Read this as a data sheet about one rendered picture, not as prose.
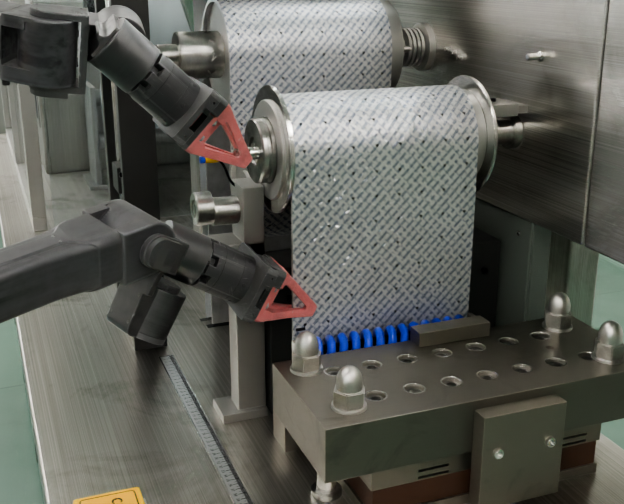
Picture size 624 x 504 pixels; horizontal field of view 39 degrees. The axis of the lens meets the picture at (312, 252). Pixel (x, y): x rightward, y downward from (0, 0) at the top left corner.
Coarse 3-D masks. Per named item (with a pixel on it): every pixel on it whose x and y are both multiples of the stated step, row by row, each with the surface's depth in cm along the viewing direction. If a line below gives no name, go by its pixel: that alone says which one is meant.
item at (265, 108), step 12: (468, 96) 106; (264, 108) 100; (480, 108) 105; (276, 120) 96; (480, 120) 104; (276, 132) 97; (480, 132) 104; (480, 144) 105; (480, 156) 105; (276, 180) 99; (264, 192) 104; (276, 192) 99
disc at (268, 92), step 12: (264, 96) 101; (276, 96) 97; (276, 108) 97; (288, 120) 95; (288, 132) 94; (288, 144) 95; (288, 156) 95; (288, 168) 96; (288, 180) 96; (288, 192) 97; (276, 204) 101
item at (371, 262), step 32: (448, 192) 104; (320, 224) 99; (352, 224) 101; (384, 224) 102; (416, 224) 104; (448, 224) 106; (320, 256) 101; (352, 256) 102; (384, 256) 104; (416, 256) 105; (448, 256) 107; (320, 288) 102; (352, 288) 103; (384, 288) 105; (416, 288) 107; (448, 288) 108; (320, 320) 103; (352, 320) 105; (384, 320) 106; (416, 320) 108
